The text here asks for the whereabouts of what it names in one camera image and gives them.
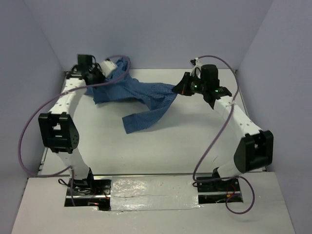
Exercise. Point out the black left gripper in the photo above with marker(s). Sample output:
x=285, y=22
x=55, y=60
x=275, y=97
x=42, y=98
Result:
x=97, y=68

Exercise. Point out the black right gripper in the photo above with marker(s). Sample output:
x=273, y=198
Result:
x=182, y=87

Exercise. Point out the blue checked long sleeve shirt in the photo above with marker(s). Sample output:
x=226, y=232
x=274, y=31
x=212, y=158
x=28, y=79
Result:
x=158, y=97

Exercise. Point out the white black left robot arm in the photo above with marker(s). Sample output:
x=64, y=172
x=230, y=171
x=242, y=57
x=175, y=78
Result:
x=57, y=127

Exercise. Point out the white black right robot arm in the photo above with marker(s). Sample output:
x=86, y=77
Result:
x=255, y=147

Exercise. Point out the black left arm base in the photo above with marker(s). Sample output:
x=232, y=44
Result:
x=97, y=196

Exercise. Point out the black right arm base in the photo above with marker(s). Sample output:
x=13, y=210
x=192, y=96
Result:
x=218, y=191

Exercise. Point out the silver tape patch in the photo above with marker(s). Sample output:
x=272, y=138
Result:
x=153, y=193

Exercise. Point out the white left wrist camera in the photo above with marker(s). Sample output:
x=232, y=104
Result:
x=107, y=67

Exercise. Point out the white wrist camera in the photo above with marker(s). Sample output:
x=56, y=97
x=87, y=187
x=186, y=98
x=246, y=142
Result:
x=196, y=70
x=107, y=67

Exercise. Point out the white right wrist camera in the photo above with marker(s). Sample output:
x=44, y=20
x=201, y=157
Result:
x=196, y=70

